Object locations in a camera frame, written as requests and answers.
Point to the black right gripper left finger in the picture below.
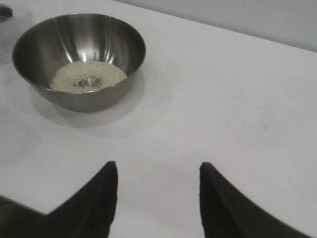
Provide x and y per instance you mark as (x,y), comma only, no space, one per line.
(96,208)

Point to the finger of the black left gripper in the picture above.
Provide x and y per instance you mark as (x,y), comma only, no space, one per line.
(5,12)

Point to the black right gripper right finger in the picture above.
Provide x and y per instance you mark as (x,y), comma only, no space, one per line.
(220,213)

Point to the white rice grains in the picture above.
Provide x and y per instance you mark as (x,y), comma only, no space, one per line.
(71,74)

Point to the stainless steel mixing bowl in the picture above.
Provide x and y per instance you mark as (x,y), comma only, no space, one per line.
(74,39)

